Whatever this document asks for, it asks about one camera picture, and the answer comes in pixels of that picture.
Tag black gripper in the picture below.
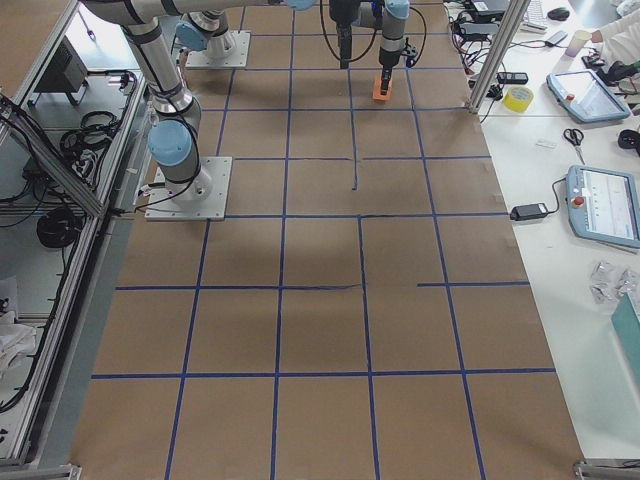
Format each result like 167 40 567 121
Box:
329 0 358 69
378 48 402 95

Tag orange foam cube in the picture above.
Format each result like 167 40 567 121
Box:
372 76 393 102

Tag black remote device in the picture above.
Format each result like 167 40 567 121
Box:
496 72 529 85

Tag yellow tape roll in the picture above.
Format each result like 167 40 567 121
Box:
503 85 534 113

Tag upper teach pendant tablet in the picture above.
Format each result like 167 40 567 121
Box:
546 70 631 123

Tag teach pendant tablet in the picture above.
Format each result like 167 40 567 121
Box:
566 165 639 249
546 70 631 123

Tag translucent plastic cup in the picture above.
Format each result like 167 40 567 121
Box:
564 30 592 58

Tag black scissors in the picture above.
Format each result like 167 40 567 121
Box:
563 128 585 165

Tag black power adapter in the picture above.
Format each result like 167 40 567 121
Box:
509 203 549 222

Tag lower teach pendant tablet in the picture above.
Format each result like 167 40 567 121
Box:
566 165 639 249

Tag black electronics box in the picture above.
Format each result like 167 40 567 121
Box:
34 36 88 106

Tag plastic bags of screws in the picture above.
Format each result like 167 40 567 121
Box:
589 260 639 306

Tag teal box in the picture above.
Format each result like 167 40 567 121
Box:
611 293 640 383

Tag aluminium frame post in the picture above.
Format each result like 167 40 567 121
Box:
467 0 530 114

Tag black cable coil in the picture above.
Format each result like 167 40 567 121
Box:
36 207 83 250

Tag aluminium frame rail left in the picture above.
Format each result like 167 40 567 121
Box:
0 0 151 466

